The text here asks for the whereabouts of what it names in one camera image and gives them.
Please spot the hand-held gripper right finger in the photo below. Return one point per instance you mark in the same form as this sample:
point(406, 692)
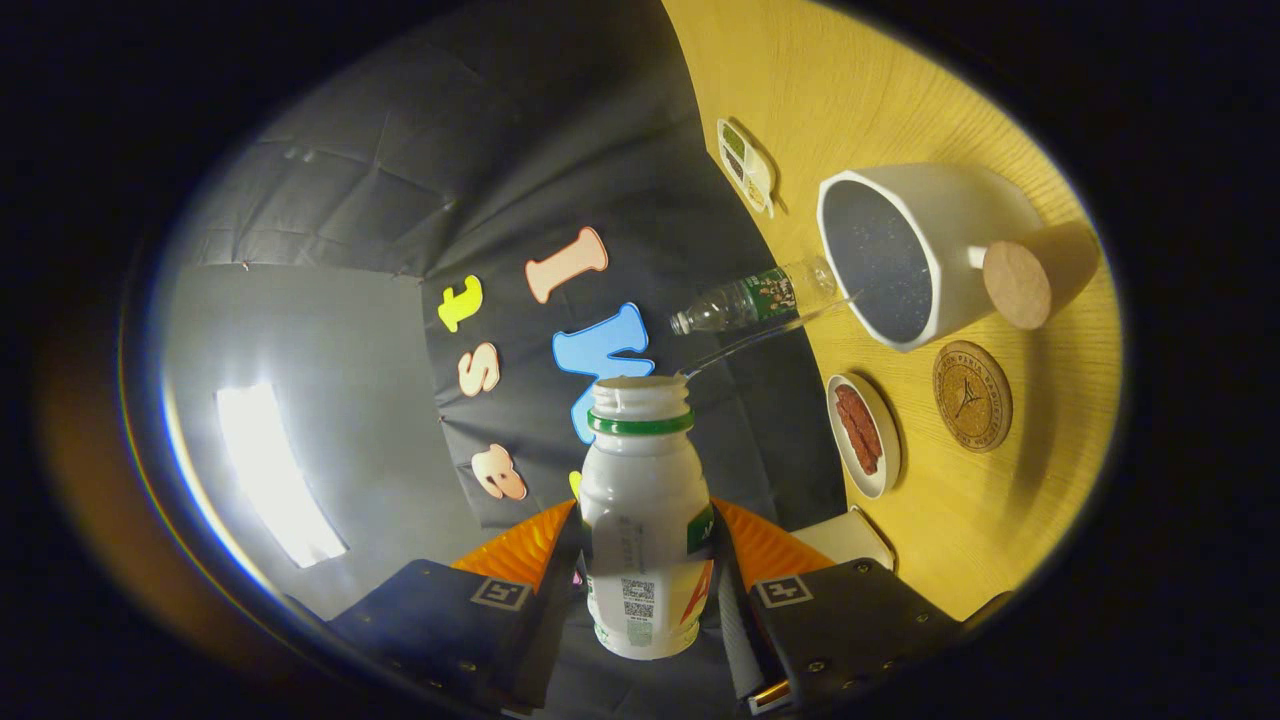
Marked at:
point(745, 650)

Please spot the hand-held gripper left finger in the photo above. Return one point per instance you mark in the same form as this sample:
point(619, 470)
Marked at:
point(555, 630)

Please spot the white juice bottle green collar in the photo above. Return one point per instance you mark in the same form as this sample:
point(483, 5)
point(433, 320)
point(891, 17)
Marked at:
point(640, 490)

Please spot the round cork coaster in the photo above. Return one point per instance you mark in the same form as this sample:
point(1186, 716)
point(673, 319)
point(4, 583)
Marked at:
point(970, 395)

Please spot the clear plastic water bottle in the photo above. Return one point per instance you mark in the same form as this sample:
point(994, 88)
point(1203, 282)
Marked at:
point(745, 300)

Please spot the cream toaster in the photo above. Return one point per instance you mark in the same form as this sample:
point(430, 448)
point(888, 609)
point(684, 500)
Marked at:
point(850, 545)

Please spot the grey oval plate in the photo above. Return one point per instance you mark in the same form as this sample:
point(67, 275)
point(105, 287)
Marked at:
point(890, 450)

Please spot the red meat slices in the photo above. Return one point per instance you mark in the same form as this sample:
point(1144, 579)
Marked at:
point(858, 430)

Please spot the white divided bean tray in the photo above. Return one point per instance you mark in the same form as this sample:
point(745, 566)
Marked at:
point(755, 185)

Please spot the black backdrop cloth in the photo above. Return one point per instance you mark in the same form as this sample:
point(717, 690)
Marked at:
point(450, 130)

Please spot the wooden table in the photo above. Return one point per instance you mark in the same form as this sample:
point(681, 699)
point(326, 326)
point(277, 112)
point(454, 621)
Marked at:
point(900, 80)

